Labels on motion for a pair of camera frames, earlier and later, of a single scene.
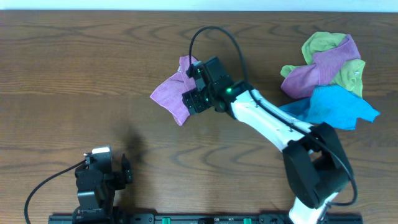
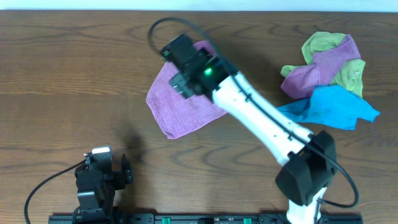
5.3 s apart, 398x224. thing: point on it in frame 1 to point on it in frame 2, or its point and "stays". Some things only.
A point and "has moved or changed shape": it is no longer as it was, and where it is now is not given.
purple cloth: [170, 94] has moved or changed shape
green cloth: [349, 76] stays
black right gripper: [195, 101] to [181, 86]
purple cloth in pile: [300, 83] stays
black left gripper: [118, 176] stays
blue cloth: [333, 104] stays
